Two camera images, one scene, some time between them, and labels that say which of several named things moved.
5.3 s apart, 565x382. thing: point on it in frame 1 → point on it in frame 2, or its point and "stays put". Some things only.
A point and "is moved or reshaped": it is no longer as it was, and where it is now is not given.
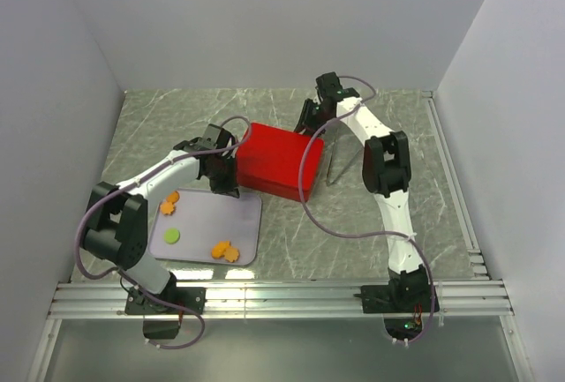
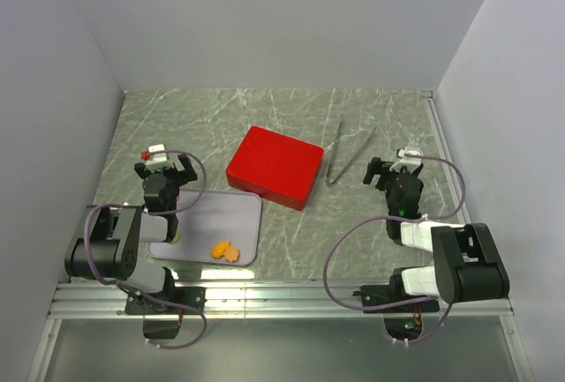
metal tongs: (328, 181) stays put
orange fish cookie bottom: (218, 250) stays put
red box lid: (273, 154) is moved or reshaped
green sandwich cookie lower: (172, 235) stays put
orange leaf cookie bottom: (231, 254) stays put
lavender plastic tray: (201, 220) stays put
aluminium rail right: (456, 187) stays put
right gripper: (305, 121) → (384, 168)
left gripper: (230, 185) → (184, 176)
